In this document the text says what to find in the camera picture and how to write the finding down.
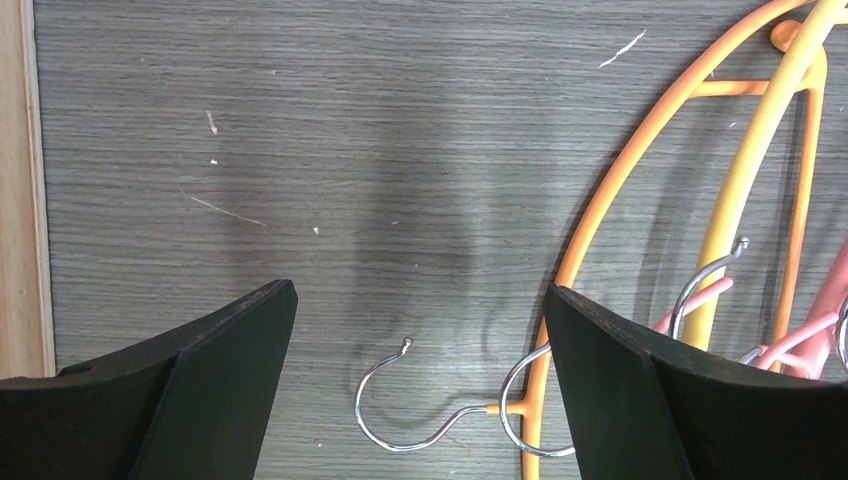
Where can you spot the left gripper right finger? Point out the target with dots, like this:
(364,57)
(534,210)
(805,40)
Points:
(641,405)

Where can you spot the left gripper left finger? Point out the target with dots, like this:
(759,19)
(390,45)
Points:
(191,403)

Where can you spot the pink plastic hanger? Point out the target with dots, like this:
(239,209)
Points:
(803,351)

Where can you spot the wooden clothes rack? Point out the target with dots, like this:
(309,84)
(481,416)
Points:
(27,327)

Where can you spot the yellow plastic hanger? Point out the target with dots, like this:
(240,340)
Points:
(803,69)

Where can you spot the orange plastic hanger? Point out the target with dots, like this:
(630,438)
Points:
(697,325)

